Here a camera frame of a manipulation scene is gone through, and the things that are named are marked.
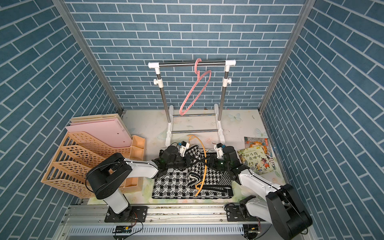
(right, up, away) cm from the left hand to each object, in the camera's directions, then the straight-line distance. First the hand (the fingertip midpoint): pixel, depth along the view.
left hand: (202, 163), depth 82 cm
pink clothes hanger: (-2, +40, +5) cm, 40 cm away
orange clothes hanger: (0, -8, -5) cm, 9 cm away
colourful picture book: (+36, +2, +12) cm, 37 cm away
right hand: (+1, +1, +1) cm, 2 cm away
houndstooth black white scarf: (0, -5, -5) cm, 7 cm away
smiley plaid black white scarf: (-16, -11, -1) cm, 20 cm away
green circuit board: (-39, -29, -10) cm, 50 cm away
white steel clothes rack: (+14, +34, +36) cm, 52 cm away
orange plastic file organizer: (-64, +7, -7) cm, 65 cm away
